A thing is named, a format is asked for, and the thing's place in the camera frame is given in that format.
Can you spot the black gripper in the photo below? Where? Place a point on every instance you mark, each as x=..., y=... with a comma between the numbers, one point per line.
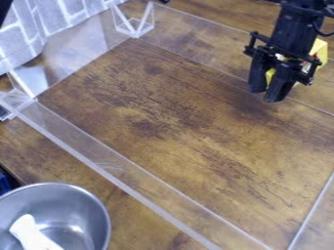
x=285, y=50

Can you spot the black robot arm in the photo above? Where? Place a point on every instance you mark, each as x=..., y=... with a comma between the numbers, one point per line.
x=281, y=62

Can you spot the white handle in bowl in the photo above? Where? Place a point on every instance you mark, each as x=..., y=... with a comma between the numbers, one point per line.
x=27, y=233

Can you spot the grey brick pattern cloth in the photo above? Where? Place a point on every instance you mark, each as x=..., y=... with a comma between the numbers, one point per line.
x=28, y=21

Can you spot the yellow butter box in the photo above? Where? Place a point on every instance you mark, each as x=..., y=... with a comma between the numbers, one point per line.
x=318, y=52

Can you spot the clear acrylic enclosure wall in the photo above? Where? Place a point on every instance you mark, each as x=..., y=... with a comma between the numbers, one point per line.
x=134, y=107

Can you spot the steel bowl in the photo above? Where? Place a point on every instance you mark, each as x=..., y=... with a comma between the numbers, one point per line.
x=68, y=213

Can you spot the blue object at edge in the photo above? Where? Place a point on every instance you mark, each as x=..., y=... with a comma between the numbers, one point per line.
x=4, y=184

